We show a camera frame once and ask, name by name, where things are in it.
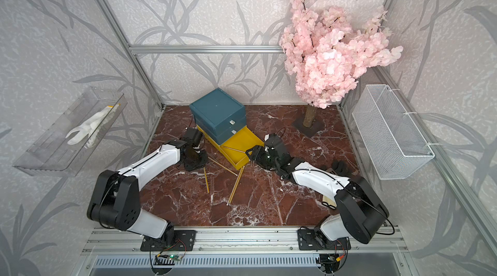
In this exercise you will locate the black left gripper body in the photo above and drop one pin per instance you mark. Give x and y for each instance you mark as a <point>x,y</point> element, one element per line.
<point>197,160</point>

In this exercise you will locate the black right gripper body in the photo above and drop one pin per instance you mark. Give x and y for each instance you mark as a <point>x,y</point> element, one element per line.
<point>273,165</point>

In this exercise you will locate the yellow pull-out drawer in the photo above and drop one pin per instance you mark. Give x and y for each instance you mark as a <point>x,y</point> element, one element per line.
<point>242,140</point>

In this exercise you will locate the yellow pencil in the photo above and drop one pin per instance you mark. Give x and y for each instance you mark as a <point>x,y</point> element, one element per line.
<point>222,166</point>
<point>206,180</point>
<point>240,174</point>

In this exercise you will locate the brown pencil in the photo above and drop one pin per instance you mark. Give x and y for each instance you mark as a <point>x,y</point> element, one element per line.
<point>230,148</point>

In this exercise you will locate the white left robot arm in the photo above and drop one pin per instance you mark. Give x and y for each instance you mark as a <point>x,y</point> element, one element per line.
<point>115,202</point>

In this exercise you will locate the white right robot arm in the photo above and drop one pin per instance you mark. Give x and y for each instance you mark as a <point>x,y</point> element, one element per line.
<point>360,211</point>

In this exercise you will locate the yellow drawer cabinet base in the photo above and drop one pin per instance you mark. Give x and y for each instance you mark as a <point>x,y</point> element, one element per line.
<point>210,139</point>

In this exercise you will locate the teal drawer cabinet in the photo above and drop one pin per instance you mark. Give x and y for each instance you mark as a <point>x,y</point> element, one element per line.
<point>219,115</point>

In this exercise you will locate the black glove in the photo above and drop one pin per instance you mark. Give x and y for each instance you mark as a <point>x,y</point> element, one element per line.
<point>340,168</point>

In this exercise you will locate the white work glove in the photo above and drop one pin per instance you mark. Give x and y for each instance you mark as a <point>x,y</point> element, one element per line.
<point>91,127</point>

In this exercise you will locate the pink artificial blossom tree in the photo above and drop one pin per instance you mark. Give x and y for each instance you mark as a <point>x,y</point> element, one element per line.
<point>327,56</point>

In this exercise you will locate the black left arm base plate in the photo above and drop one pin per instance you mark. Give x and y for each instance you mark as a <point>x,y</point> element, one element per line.
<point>177,240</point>

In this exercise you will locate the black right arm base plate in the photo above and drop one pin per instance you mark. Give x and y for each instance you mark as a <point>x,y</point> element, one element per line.
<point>306,239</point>

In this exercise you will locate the white wire mesh basket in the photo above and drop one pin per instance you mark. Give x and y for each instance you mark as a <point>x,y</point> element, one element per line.
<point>393,141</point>

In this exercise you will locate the aluminium front rail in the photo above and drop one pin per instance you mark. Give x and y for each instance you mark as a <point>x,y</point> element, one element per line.
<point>236,240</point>

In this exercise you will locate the clear plastic wall tray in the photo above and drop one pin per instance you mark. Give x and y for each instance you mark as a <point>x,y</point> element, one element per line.
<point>65,147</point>

